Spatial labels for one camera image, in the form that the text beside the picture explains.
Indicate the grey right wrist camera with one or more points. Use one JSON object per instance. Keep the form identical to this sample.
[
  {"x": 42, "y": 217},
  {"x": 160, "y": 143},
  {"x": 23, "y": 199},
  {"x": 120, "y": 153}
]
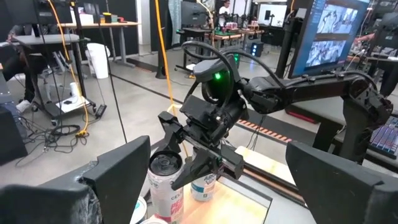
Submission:
[{"x": 214, "y": 67}]

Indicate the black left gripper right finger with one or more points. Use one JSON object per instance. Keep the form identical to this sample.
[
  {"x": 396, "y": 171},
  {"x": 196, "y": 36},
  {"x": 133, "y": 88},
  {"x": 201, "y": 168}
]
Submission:
[{"x": 335, "y": 189}]

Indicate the white trash bin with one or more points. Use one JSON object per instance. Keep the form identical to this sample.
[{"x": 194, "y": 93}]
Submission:
[{"x": 99, "y": 60}]

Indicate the black desk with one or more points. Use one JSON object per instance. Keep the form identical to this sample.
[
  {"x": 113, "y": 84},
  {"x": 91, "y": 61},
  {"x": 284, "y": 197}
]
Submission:
[{"x": 194, "y": 31}]

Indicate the white Celsius can blue band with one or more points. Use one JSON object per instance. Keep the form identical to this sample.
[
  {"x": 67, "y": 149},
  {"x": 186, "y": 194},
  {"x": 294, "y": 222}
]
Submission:
[{"x": 203, "y": 189}]

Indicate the white Celsius can red patch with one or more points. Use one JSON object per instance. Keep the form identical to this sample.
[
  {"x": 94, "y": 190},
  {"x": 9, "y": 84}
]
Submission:
[{"x": 164, "y": 199}]

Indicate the red flat object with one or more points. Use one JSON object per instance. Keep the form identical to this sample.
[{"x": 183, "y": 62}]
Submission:
[{"x": 301, "y": 117}]

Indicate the white screen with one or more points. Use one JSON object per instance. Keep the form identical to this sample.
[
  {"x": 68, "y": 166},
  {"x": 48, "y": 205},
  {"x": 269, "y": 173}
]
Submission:
[{"x": 276, "y": 14}]

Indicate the wood top table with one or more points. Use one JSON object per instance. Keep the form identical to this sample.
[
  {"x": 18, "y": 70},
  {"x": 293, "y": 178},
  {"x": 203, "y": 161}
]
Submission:
[{"x": 230, "y": 35}]

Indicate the wood top desk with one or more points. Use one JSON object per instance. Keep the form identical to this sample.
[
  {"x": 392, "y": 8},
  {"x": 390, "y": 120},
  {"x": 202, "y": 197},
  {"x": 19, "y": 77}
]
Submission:
[{"x": 102, "y": 24}]

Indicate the black power strip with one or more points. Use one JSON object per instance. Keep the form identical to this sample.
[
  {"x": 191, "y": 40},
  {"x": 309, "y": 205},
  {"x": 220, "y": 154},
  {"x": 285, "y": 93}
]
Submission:
[{"x": 101, "y": 111}]

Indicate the white box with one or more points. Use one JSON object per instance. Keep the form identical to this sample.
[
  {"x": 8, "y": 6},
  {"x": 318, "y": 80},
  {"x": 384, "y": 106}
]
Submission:
[{"x": 82, "y": 19}]

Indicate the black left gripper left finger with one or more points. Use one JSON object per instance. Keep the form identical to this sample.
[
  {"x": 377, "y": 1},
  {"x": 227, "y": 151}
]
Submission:
[{"x": 124, "y": 174}]

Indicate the black computer blue lights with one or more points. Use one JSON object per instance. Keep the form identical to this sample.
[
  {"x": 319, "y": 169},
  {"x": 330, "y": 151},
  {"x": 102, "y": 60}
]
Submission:
[{"x": 256, "y": 49}]

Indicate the grey top rolling desk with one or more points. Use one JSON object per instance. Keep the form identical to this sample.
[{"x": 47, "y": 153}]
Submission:
[{"x": 46, "y": 39}]

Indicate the grey laptop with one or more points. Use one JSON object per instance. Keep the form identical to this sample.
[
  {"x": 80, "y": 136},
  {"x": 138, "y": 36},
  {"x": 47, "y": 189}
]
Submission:
[{"x": 387, "y": 137}]

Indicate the person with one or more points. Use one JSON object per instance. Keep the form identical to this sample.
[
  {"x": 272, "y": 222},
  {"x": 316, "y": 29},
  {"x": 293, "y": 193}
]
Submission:
[
  {"x": 224, "y": 11},
  {"x": 18, "y": 65}
]

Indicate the white paper roll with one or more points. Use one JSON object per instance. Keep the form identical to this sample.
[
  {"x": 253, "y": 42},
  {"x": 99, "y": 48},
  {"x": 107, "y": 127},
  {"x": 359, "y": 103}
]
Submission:
[{"x": 74, "y": 89}]

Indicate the yellow black container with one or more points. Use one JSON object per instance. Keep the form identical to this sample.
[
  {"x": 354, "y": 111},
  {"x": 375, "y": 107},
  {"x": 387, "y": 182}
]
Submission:
[{"x": 107, "y": 18}]

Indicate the grey curtain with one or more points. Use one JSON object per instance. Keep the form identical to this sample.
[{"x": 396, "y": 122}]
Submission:
[{"x": 174, "y": 18}]

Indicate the black monitor stand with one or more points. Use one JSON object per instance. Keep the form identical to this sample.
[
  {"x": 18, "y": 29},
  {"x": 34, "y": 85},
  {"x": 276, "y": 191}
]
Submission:
[{"x": 286, "y": 46}]

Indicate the grey monitor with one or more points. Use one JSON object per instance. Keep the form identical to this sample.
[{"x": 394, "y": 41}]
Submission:
[{"x": 329, "y": 31}]

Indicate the wood table side board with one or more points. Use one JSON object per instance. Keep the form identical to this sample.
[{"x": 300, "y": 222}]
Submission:
[{"x": 264, "y": 161}]

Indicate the black monitor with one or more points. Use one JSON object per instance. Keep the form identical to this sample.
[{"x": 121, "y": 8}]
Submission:
[
  {"x": 28, "y": 11},
  {"x": 192, "y": 12}
]

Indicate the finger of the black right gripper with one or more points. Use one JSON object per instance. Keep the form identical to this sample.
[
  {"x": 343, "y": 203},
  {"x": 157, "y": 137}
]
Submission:
[
  {"x": 196, "y": 168},
  {"x": 172, "y": 127}
]

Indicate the person's hand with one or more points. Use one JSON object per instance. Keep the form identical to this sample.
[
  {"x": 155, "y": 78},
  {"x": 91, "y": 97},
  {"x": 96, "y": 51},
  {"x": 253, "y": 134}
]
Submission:
[{"x": 365, "y": 38}]

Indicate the black table frame rail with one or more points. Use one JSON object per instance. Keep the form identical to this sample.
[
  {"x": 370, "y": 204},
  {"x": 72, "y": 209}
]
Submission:
[{"x": 280, "y": 189}]

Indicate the black mat orange stripes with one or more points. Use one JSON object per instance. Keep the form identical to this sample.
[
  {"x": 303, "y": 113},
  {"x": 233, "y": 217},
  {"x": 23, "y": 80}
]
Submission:
[{"x": 280, "y": 127}]

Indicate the wood shelf black metal frame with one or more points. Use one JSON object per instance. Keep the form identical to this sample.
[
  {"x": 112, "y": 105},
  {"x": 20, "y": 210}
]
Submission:
[{"x": 224, "y": 208}]

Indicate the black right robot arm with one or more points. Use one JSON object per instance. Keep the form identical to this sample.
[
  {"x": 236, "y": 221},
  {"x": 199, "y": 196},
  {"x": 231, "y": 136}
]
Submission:
[{"x": 311, "y": 87}]

